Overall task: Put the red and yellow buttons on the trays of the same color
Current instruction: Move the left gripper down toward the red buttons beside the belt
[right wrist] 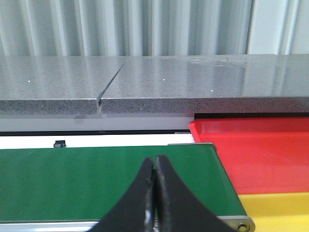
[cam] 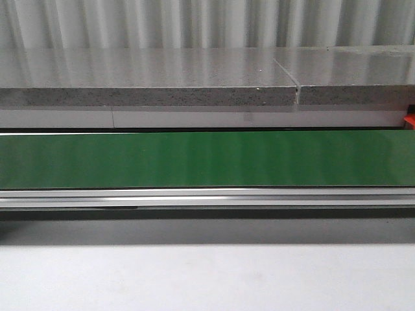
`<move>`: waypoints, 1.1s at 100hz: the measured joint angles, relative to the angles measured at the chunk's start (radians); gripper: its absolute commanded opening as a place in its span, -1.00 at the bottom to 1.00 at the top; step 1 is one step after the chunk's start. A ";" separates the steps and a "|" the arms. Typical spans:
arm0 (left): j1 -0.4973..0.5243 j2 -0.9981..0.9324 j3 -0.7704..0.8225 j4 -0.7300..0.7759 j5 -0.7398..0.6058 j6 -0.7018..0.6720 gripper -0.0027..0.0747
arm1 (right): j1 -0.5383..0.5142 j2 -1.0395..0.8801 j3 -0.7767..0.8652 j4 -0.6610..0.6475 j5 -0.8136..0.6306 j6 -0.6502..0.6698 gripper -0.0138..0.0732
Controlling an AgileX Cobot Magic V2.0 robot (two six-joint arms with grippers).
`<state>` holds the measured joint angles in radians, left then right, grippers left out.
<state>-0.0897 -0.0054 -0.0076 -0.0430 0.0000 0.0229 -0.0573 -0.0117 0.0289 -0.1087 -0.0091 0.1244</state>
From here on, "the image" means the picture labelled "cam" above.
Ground grey stone slab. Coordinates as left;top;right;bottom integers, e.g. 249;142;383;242
1;46;414;110

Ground green conveyor belt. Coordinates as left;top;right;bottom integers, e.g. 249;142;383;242
1;130;414;189

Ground red plastic part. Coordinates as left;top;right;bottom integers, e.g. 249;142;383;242
403;104;415;130

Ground white curtain backdrop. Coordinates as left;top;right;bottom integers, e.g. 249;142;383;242
1;1;414;49

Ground aluminium conveyor side rail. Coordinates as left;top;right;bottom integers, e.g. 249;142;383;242
1;187;414;211

